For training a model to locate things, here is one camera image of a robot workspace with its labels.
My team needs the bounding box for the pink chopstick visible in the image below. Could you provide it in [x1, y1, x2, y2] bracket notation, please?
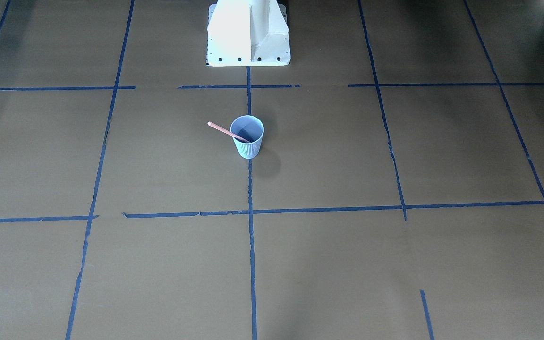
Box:
[207, 122, 251, 144]

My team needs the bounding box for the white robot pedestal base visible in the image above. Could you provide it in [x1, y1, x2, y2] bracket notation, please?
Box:
[206, 0, 291, 67]

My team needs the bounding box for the blue ribbed cup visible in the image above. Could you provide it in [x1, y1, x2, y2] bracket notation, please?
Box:
[229, 115, 265, 159]

